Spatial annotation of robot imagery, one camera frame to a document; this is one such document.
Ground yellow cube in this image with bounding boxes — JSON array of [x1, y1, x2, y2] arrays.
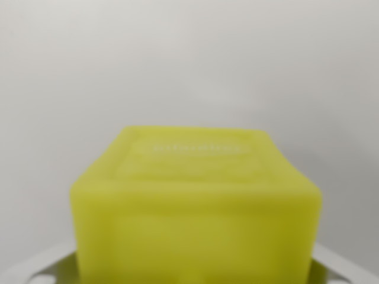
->
[[69, 125, 323, 284]]

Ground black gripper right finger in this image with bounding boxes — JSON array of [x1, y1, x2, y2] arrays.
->
[[309, 243, 379, 284]]

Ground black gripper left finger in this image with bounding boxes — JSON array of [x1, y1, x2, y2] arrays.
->
[[0, 241, 84, 284]]

